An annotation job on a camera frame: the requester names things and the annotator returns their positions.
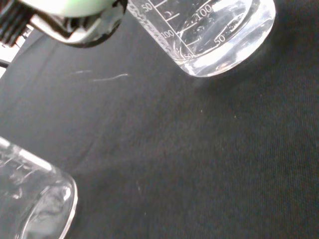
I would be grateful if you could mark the black bench cloth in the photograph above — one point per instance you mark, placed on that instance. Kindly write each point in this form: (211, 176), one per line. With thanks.
(187, 154)

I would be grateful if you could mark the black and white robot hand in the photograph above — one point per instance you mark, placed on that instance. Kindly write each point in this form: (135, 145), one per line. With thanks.
(74, 20)

